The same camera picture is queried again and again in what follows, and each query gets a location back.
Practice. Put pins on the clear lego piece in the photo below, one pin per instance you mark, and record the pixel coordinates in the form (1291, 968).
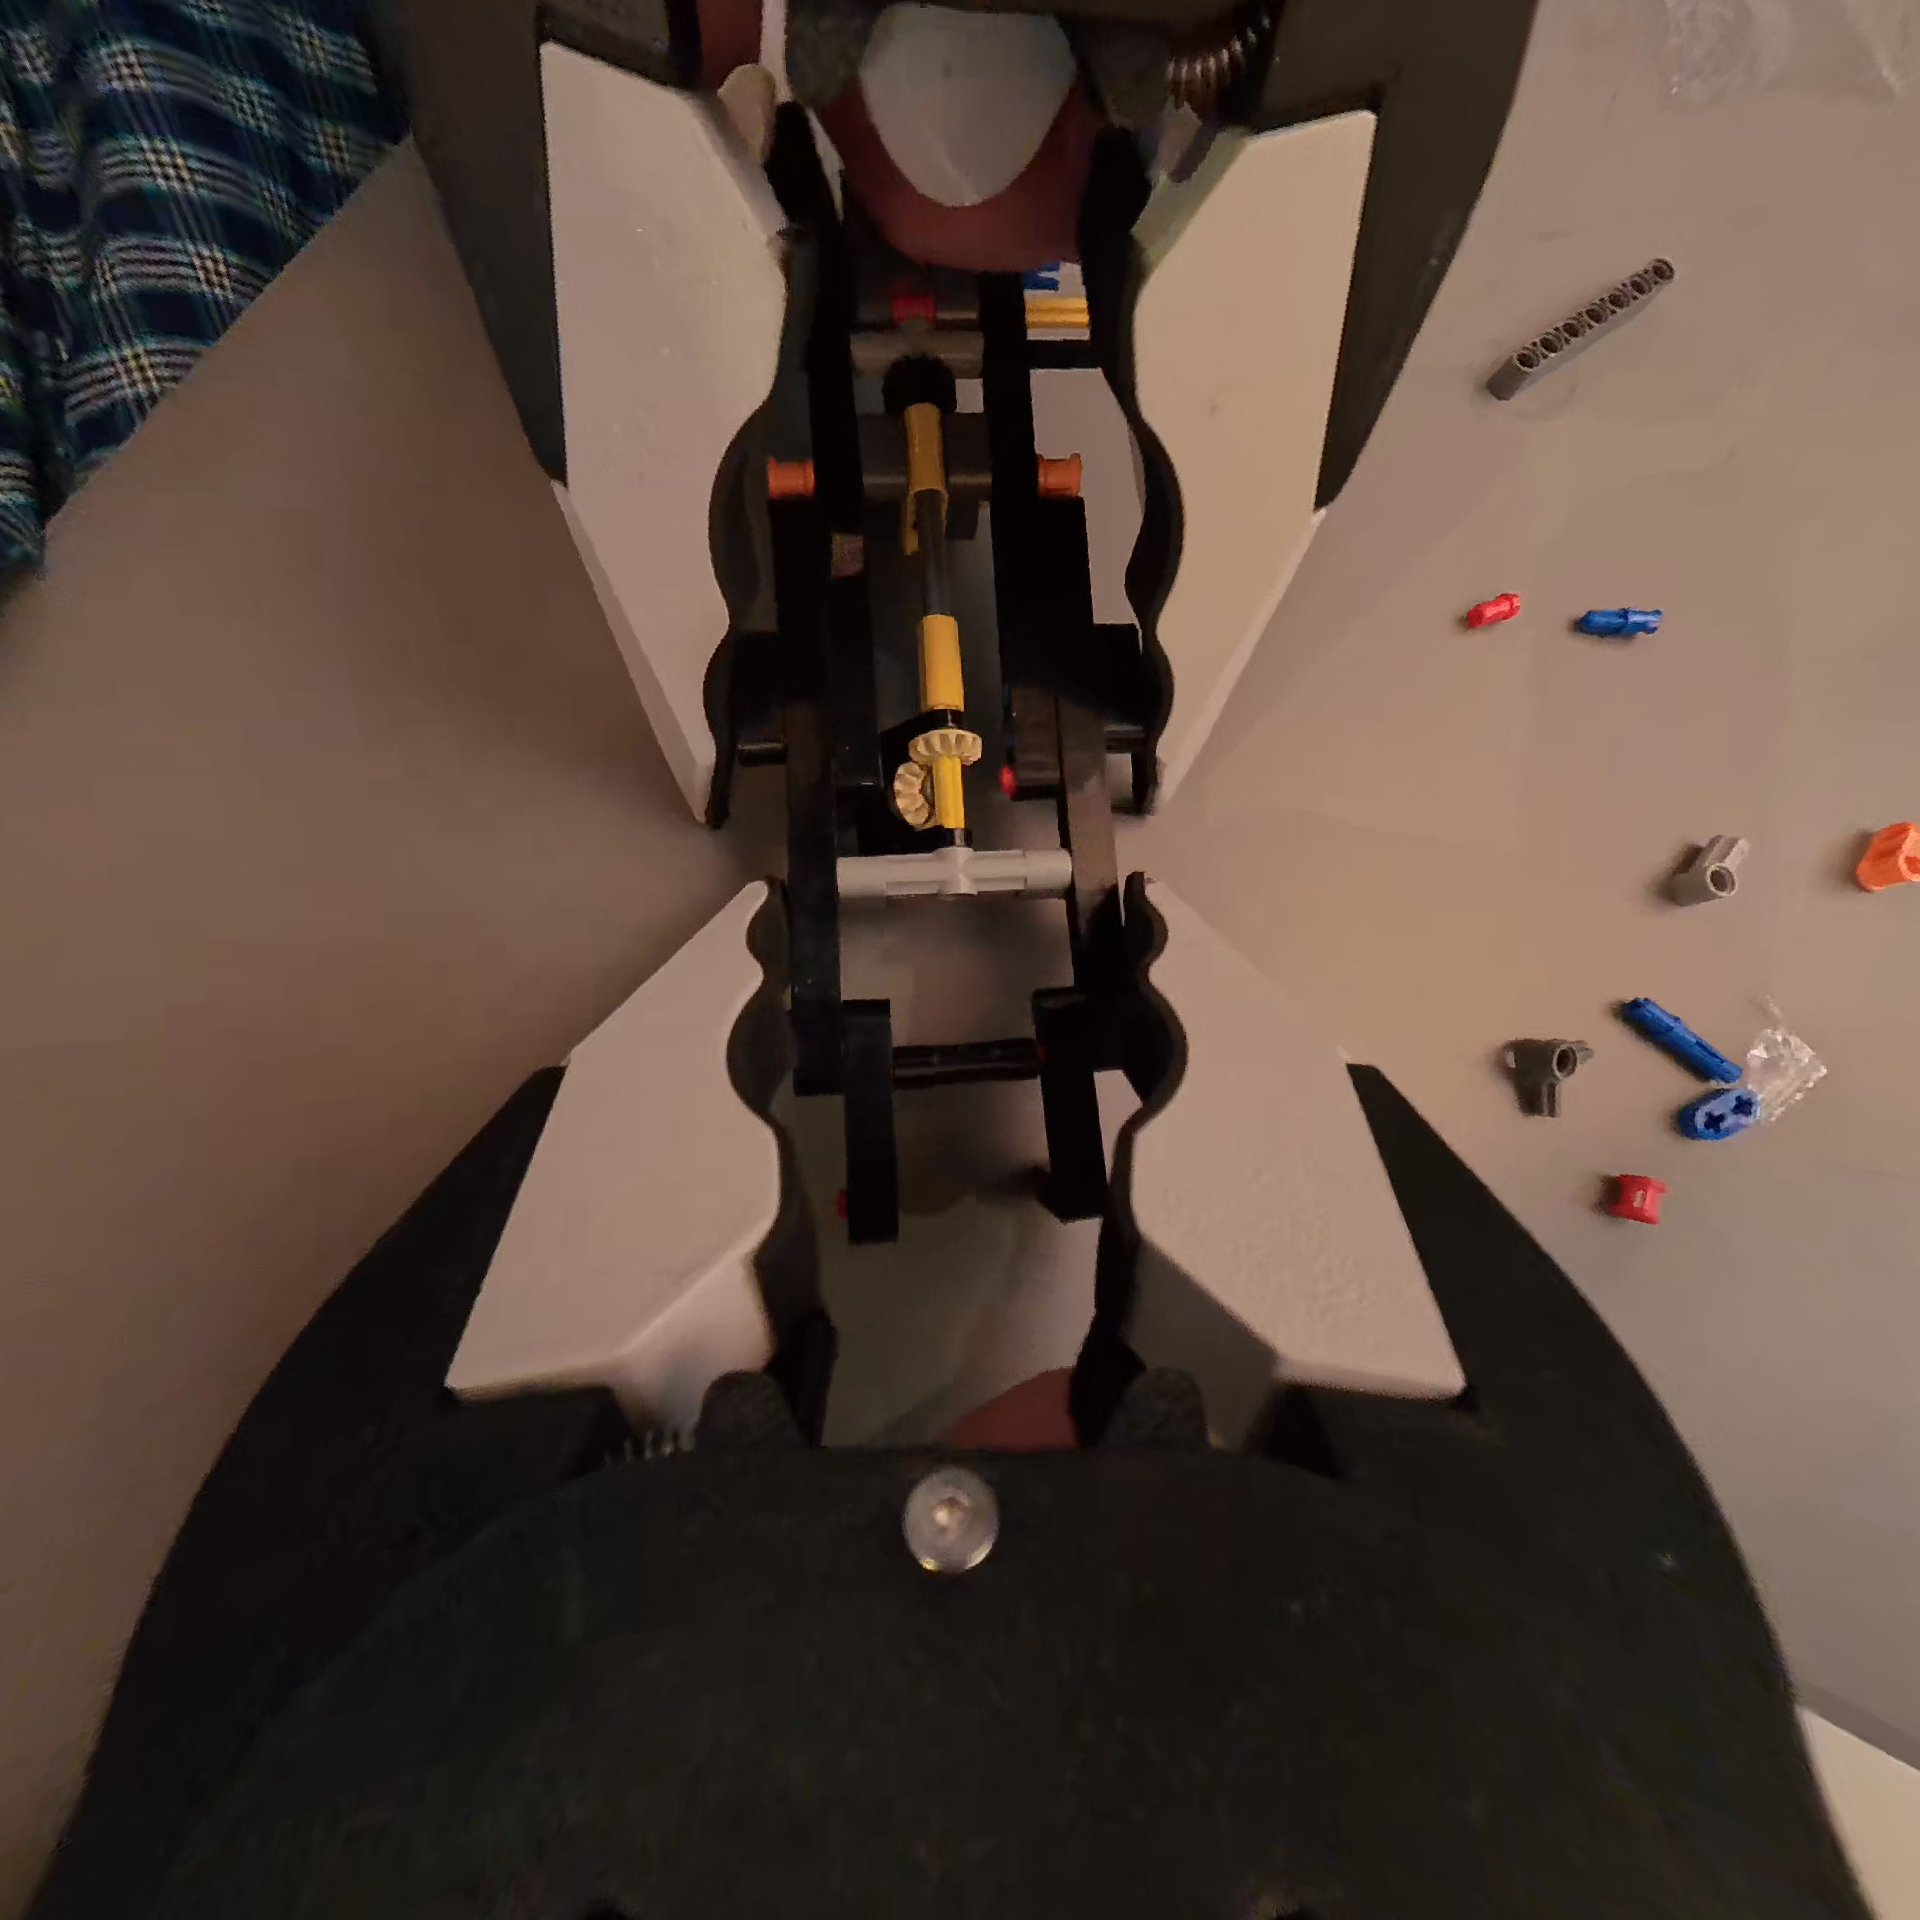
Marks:
(1787, 1059)

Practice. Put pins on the grey lego tube connector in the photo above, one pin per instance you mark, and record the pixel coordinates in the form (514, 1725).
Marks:
(1709, 875)

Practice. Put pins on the person's plaid shirt torso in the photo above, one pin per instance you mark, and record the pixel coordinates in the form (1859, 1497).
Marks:
(149, 224)

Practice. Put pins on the blue two-hole lego liftarm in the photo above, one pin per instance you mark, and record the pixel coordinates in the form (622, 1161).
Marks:
(1717, 1113)

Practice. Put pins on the blue lego axle pin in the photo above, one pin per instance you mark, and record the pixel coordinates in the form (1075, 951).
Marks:
(1681, 1041)

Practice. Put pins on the orange lego connector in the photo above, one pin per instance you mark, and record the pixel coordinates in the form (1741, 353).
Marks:
(1892, 857)

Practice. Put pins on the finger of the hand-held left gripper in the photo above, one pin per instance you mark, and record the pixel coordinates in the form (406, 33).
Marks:
(645, 376)
(1244, 376)

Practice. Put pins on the black lego liftarm axle tube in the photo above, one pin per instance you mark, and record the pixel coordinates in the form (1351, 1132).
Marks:
(862, 1125)

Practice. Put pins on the red lego bush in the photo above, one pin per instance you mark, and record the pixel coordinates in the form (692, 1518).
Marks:
(1635, 1196)

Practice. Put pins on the dark grey lego connector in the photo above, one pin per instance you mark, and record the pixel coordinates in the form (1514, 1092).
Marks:
(1542, 1072)

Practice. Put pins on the black lego chassis assembly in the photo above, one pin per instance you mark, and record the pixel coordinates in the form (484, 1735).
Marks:
(811, 750)

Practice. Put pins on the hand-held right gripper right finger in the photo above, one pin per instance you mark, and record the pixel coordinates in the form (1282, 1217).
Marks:
(1306, 1230)

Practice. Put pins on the red lego pin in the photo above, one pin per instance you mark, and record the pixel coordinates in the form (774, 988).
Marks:
(1494, 611)

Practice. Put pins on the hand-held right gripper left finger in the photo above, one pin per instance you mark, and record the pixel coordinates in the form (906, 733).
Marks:
(601, 1230)

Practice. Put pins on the short blue lego pin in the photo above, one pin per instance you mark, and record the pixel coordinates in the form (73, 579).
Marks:
(1617, 621)

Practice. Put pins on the dark grey lego beam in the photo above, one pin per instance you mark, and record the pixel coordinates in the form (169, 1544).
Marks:
(1582, 329)

